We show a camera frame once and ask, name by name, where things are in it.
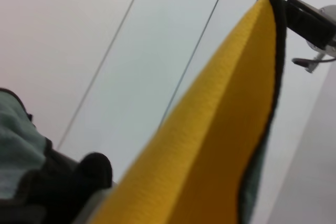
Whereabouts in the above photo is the grey-green towel with black trim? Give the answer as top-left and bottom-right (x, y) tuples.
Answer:
(0, 90), (53, 201)

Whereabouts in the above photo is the grey perforated plastic basket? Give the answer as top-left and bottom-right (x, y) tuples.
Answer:
(75, 180), (120, 224)

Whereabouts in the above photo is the grey cable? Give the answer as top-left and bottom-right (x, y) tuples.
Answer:
(292, 56), (336, 65)

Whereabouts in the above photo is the yellow and grey towel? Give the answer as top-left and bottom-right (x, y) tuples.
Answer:
(89, 0), (287, 224)

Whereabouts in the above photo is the silver cable connector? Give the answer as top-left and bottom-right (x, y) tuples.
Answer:
(304, 50), (326, 74)

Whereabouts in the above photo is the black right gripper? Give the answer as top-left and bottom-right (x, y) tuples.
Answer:
(263, 0), (336, 49)

